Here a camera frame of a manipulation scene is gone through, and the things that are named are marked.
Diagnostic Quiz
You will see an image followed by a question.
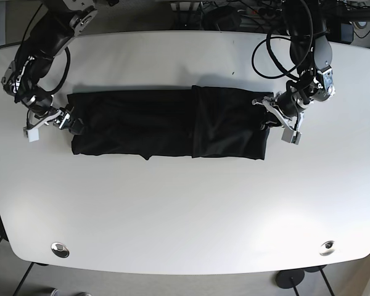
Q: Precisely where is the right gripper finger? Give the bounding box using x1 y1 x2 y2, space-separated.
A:
69 118 86 136

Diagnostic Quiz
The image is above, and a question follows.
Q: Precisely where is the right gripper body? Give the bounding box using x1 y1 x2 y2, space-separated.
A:
20 94 76 131

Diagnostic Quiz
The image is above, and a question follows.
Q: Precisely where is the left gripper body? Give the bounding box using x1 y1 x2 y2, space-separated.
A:
252 65 335 131

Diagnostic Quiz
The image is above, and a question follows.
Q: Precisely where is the black T-shirt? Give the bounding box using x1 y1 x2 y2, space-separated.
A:
68 86 269 160

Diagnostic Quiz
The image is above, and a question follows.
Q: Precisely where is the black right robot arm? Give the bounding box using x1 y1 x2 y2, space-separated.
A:
1 1 97 142

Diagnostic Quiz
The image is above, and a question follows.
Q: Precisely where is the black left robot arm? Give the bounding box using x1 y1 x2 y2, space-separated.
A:
256 1 335 132

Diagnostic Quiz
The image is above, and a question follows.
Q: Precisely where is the black electronics box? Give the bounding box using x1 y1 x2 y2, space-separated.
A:
340 23 354 44

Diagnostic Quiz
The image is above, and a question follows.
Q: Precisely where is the black power adapter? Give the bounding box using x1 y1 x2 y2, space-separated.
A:
202 6 241 31

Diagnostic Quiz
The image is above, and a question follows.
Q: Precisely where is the left chrome table grommet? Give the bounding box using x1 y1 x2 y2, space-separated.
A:
51 242 70 258

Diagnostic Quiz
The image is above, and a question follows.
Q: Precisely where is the chrome table grommet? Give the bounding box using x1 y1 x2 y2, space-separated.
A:
51 242 70 258
319 240 335 257

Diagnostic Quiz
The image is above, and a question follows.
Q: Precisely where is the right chrome table grommet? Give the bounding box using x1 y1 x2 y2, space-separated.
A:
319 240 335 257

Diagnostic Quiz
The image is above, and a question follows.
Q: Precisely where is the grey sneaker shoe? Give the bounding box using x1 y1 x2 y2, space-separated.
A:
49 289 60 296
75 292 92 296

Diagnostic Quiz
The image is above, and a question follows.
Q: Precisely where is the black round stand base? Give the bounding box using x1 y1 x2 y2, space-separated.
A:
275 269 305 289

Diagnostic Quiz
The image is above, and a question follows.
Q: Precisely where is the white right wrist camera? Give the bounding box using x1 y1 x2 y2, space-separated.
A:
23 127 39 142

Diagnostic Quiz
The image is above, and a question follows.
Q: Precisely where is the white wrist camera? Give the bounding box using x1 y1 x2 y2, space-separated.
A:
23 127 39 142
281 128 302 145

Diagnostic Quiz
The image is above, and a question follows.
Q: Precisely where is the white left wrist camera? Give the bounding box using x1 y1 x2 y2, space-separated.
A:
281 128 302 145

